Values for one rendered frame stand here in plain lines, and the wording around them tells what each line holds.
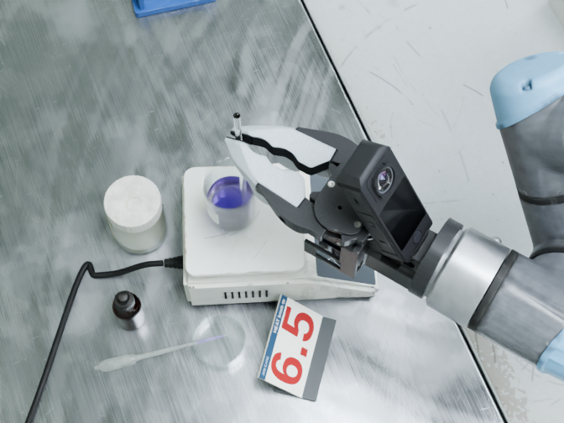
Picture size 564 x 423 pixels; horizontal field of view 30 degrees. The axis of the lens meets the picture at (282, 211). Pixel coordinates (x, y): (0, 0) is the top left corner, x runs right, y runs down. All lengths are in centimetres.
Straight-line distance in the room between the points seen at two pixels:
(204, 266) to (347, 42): 36
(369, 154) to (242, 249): 28
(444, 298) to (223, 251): 28
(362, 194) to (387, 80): 46
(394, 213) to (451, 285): 7
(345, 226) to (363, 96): 39
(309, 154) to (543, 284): 22
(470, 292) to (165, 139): 48
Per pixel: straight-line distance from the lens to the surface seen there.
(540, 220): 91
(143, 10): 128
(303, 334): 109
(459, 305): 86
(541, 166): 88
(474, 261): 85
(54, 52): 128
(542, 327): 85
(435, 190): 118
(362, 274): 110
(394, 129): 121
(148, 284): 114
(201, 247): 105
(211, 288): 106
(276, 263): 104
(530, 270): 86
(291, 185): 88
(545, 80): 86
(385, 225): 83
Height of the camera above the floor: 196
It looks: 66 degrees down
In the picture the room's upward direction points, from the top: 1 degrees clockwise
